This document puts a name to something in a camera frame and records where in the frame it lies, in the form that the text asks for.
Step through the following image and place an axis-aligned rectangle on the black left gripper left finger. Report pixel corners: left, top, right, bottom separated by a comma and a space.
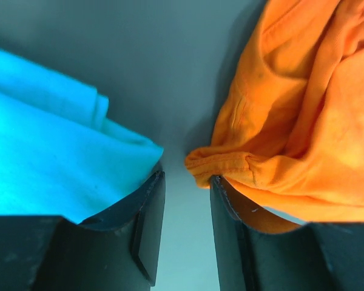
0, 171, 166, 290

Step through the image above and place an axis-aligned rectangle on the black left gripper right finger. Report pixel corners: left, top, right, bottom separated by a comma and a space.
210, 176, 364, 290

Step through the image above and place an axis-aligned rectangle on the orange t-shirt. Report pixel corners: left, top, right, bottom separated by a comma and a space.
185, 1, 364, 233

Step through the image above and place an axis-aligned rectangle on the folded light blue t-shirt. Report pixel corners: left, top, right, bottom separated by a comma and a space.
0, 50, 163, 223

